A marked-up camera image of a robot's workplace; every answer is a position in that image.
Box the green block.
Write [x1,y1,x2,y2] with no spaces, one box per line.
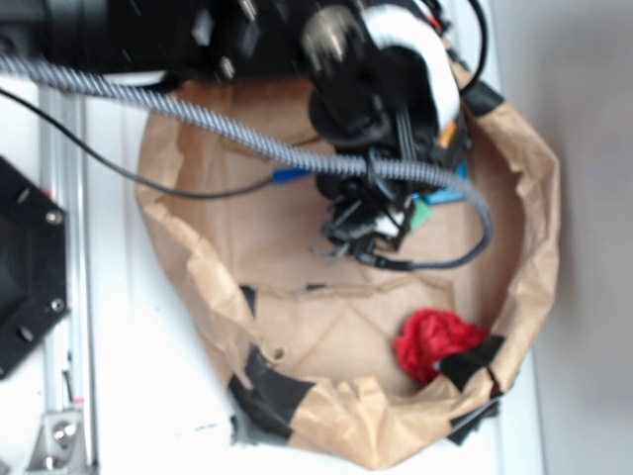
[408,197,431,232]

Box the black white robot arm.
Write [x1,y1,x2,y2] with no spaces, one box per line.
[1,1,469,272]

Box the brown paper bag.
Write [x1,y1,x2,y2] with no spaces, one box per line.
[136,84,561,469]

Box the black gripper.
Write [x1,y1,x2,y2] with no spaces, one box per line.
[310,142,471,268]

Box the braided grey cable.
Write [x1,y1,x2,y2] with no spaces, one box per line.
[0,52,495,271]

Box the crumpled red paper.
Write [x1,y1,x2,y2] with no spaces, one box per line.
[393,308,490,385]

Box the black thin cable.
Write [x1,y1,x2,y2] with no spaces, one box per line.
[0,88,278,200]

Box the aluminium extrusion rail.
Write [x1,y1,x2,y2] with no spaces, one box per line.
[27,83,100,475]

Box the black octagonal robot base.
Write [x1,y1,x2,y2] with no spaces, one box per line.
[1,158,67,379]

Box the blue block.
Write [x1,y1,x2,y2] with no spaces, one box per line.
[424,160,468,206]

